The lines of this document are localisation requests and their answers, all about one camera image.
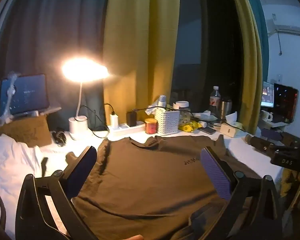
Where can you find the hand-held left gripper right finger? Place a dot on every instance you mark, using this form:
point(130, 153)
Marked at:
point(215, 172)

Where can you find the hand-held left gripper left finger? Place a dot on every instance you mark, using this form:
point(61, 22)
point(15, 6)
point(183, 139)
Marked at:
point(82, 170)

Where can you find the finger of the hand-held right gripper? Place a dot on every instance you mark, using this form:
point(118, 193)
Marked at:
point(262, 145)

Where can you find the brown t-shirt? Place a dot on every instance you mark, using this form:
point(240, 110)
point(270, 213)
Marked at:
point(152, 180)

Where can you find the person's left hand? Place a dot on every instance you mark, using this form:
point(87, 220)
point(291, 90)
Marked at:
point(136, 237)

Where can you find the white mug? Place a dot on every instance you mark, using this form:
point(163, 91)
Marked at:
point(265, 116)

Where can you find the white tissue box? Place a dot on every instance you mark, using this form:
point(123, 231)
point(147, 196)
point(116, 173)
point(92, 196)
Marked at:
point(231, 130)

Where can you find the white desk lamp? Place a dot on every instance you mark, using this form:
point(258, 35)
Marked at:
point(81, 127)

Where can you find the dark smartphone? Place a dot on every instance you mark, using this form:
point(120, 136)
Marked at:
point(207, 130)

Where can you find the computer monitor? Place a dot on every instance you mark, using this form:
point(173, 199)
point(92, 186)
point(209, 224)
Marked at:
point(268, 95)

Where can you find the steel thermos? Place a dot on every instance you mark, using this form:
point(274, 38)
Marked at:
point(226, 110)

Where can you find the yellow packet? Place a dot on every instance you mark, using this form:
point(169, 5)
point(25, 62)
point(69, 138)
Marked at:
point(188, 127)

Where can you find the white power strip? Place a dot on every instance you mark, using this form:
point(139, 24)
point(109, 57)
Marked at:
point(125, 130)

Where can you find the white charger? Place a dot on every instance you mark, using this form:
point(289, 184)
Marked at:
point(114, 120)

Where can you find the clear water bottle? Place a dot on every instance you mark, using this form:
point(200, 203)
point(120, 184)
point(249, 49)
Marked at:
point(215, 100)

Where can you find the cardboard box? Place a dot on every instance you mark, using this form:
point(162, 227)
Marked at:
point(27, 132)

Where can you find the white plastic basket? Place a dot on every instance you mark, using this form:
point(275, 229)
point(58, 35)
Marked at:
point(168, 123)

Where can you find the glass jar with white lid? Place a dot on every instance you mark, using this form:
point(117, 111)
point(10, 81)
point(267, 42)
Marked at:
point(183, 110)

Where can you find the white crumpled cloth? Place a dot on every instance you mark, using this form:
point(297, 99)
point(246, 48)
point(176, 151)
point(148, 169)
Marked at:
point(12, 162)

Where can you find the black charger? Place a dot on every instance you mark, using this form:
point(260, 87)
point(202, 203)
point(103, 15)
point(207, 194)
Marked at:
point(131, 119)

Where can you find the narrow yellow curtain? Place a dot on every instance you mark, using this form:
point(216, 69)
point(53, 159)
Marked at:
point(250, 67)

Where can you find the red tin can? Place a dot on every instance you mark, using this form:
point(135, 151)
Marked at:
point(151, 127)

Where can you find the crumpled plastic bag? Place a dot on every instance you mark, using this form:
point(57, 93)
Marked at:
point(152, 107)

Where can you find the dark tablet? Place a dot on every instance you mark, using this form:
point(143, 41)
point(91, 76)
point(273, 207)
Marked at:
point(27, 95)

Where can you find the dark window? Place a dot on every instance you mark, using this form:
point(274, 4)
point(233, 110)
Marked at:
point(215, 42)

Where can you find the wide yellow curtain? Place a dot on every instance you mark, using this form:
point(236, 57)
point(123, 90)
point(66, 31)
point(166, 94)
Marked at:
point(140, 42)

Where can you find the teal curtain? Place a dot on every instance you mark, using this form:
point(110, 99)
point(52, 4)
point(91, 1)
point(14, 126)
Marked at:
point(52, 30)

